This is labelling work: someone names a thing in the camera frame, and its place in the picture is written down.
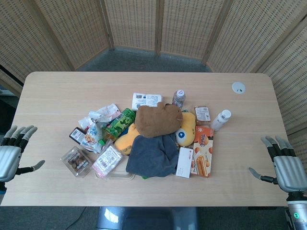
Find zip bag pack pink strips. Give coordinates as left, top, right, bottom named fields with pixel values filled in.
left=92, top=140, right=124, bottom=179

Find clear water bottle white cap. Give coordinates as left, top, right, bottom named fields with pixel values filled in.
left=172, top=89, right=187, bottom=109

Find white opaque drink bottle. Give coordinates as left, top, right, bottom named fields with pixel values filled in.
left=211, top=109, right=232, bottom=131

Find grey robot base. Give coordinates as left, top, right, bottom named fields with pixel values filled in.
left=95, top=206, right=200, bottom=230

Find clear plastic snack tray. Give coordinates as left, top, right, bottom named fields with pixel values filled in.
left=60, top=146, right=94, bottom=179

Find woven bamboo screen panel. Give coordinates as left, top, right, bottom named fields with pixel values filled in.
left=203, top=0, right=307, bottom=73
left=0, top=0, right=75, bottom=96
left=24, top=0, right=115, bottom=70
left=251, top=14, right=307, bottom=170
left=156, top=0, right=232, bottom=61
left=99, top=0, right=162, bottom=55

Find wrapped bread package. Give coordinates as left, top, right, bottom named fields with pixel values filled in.
left=194, top=105, right=213, bottom=127

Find brown capybara plush toy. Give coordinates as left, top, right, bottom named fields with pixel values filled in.
left=134, top=103, right=184, bottom=139

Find yellow plush toy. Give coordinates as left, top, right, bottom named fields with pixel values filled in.
left=114, top=111, right=196, bottom=155

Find white wipes pack with barcode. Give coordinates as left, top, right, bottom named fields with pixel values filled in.
left=132, top=92, right=164, bottom=111

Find blue white snack bag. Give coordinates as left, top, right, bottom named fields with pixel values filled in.
left=80, top=119, right=106, bottom=154

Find orange egg roll box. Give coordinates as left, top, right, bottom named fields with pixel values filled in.
left=190, top=125, right=215, bottom=178

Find white table cable grommet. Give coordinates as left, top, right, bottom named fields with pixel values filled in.
left=231, top=81, right=247, bottom=95

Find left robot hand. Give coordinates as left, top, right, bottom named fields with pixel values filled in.
left=0, top=125, right=46, bottom=183

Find white pink crumpled snack bag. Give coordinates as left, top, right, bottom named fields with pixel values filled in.
left=78, top=103, right=121, bottom=130

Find black package with barcode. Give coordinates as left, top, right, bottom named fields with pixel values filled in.
left=69, top=126, right=87, bottom=145

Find green tea bottle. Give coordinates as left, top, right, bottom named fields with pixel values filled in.
left=98, top=107, right=138, bottom=147

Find grey microfibre towel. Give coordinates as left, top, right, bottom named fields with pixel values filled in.
left=125, top=133, right=179, bottom=179

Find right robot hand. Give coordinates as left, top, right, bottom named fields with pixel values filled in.
left=248, top=135, right=307, bottom=194

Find black floor cable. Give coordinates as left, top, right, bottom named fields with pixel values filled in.
left=69, top=207, right=87, bottom=230

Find small white cardboard box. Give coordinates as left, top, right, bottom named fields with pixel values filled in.
left=175, top=146, right=194, bottom=179

